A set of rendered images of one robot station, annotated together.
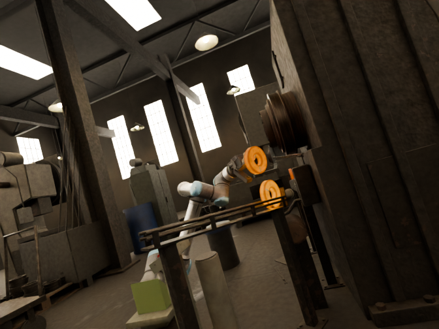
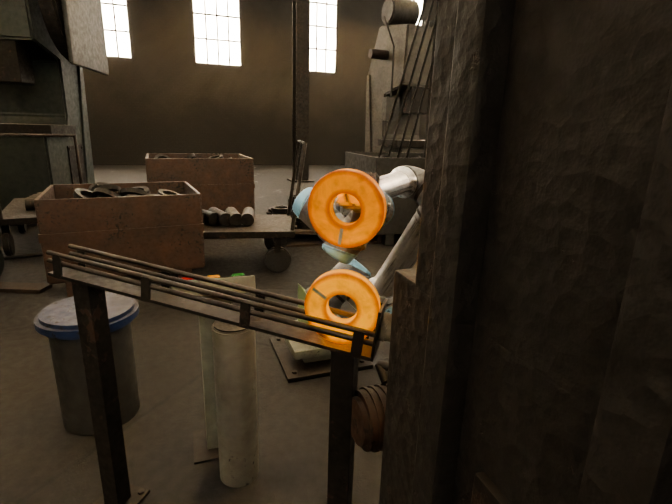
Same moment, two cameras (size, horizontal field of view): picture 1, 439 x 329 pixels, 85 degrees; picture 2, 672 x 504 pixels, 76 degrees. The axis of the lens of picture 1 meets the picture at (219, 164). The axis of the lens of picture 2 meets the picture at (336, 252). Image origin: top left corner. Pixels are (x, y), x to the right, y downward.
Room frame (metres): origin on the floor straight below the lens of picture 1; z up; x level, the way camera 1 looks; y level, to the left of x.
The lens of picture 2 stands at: (0.85, -0.90, 1.05)
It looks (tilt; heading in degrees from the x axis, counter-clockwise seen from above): 16 degrees down; 58
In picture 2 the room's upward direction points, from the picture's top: 2 degrees clockwise
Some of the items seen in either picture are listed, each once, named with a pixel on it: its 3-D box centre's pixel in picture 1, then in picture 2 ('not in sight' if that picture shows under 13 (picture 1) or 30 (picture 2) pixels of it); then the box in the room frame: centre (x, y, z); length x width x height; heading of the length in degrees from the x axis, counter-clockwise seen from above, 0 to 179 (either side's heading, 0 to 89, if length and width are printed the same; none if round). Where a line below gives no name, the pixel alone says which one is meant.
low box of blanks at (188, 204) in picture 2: not in sight; (127, 230); (1.17, 2.37, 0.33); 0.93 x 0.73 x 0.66; 174
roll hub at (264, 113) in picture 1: (268, 128); not in sight; (1.72, -0.41, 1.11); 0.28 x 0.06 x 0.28; 167
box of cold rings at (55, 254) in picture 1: (83, 250); (412, 192); (3.92, 2.51, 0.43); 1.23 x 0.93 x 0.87; 165
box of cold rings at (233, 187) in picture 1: (254, 197); not in sight; (4.53, -0.45, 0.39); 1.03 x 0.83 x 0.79; 81
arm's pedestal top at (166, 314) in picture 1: (157, 309); (318, 335); (1.79, 0.73, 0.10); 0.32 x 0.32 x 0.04; 78
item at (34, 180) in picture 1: (34, 210); (409, 104); (5.22, 4.17, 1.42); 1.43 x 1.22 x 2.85; 82
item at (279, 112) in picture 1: (281, 124); not in sight; (1.70, -0.51, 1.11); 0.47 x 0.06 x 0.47; 167
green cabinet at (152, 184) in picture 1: (157, 205); not in sight; (5.13, 1.52, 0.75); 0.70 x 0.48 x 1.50; 167
